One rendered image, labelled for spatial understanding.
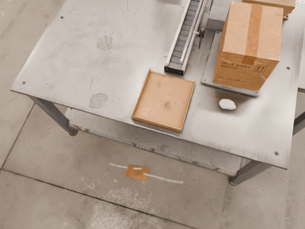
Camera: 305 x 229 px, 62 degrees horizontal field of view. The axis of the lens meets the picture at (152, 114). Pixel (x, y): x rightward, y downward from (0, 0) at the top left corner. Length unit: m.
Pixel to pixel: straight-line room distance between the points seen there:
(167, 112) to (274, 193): 1.20
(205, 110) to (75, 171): 1.26
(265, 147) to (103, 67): 0.95
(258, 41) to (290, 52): 0.44
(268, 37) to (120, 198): 1.50
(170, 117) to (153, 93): 0.17
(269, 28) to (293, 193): 1.36
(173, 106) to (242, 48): 0.43
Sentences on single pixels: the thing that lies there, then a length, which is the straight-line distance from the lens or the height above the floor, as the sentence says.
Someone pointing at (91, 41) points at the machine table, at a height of 0.83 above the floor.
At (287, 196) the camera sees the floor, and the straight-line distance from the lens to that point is 2.24.
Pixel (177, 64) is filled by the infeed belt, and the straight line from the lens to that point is 1.40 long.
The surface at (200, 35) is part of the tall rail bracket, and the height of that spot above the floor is 0.96.
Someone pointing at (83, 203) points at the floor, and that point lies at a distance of 2.13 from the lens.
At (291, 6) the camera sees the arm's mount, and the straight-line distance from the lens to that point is 1.74.
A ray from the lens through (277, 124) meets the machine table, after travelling 1.40.
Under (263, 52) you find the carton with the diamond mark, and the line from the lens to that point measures 1.21.
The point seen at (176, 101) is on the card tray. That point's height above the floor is 0.83.
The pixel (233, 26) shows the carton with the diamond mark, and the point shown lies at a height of 1.12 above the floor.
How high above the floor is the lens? 2.03
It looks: 67 degrees down
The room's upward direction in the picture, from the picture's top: 7 degrees counter-clockwise
